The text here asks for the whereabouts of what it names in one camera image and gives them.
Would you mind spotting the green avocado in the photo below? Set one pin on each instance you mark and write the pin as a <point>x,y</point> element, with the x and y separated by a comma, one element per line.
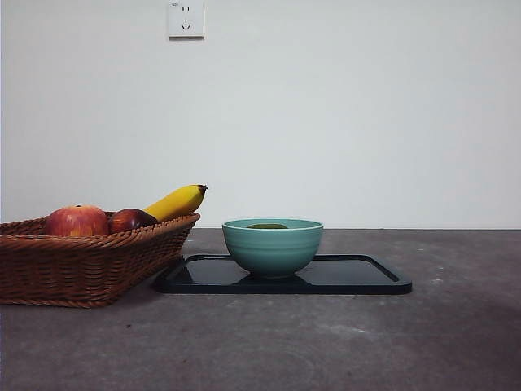
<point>266,226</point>

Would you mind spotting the teal ribbed bowl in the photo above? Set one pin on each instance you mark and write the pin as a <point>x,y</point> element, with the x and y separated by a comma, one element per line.
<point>272,252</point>

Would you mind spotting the yellow banana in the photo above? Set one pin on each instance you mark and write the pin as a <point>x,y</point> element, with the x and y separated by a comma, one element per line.
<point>175,203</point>

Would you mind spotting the black rectangular tray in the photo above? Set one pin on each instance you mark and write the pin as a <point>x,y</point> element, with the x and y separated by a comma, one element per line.
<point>346,285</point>

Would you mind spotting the dark red plum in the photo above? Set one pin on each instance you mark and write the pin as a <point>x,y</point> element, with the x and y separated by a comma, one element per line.
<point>128,220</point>

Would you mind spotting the red apple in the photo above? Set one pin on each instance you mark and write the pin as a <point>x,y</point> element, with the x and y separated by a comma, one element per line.
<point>77,220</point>

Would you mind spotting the brown wicker basket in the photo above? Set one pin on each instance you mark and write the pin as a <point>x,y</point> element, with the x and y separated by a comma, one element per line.
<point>81,269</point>

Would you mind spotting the white wall socket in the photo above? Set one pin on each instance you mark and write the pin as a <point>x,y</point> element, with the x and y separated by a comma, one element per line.
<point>186,20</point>

